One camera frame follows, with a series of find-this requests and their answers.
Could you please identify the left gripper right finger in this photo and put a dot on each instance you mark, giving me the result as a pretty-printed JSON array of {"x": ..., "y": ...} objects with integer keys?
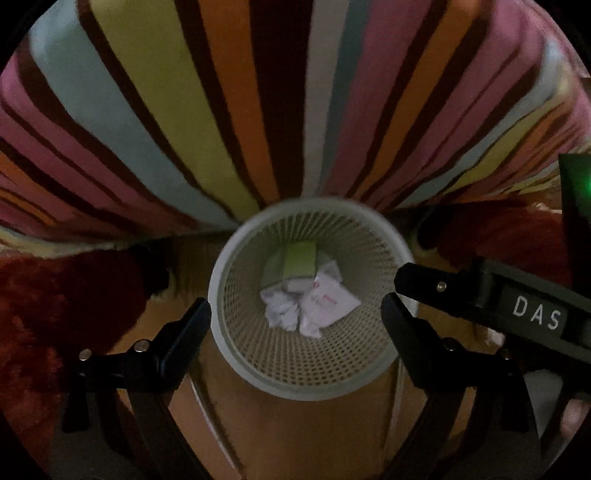
[{"x": 478, "y": 421}]

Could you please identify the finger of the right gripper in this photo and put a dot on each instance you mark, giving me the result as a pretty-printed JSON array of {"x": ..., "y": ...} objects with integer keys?
[{"x": 459, "y": 294}]

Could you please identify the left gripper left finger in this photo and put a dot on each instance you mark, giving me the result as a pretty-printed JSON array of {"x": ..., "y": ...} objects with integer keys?
[{"x": 126, "y": 396}]

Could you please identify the white plastic mailer bag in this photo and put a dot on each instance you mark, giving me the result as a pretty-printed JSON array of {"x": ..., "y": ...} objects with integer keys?
[{"x": 327, "y": 302}]

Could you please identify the green cube box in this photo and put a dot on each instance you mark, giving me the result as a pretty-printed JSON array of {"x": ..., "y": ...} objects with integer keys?
[{"x": 294, "y": 266}]

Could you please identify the large white paper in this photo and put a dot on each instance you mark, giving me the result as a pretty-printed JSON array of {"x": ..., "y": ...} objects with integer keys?
[{"x": 281, "y": 308}]

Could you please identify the red fluffy rug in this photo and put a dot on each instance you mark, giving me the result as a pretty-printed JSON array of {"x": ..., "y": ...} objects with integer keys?
[{"x": 53, "y": 308}]

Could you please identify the white mesh waste basket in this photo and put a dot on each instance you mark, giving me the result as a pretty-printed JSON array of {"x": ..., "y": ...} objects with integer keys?
[{"x": 351, "y": 353}]

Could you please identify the striped colourful bed sheet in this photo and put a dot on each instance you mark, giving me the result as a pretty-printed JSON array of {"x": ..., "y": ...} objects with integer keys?
[{"x": 123, "y": 120}]

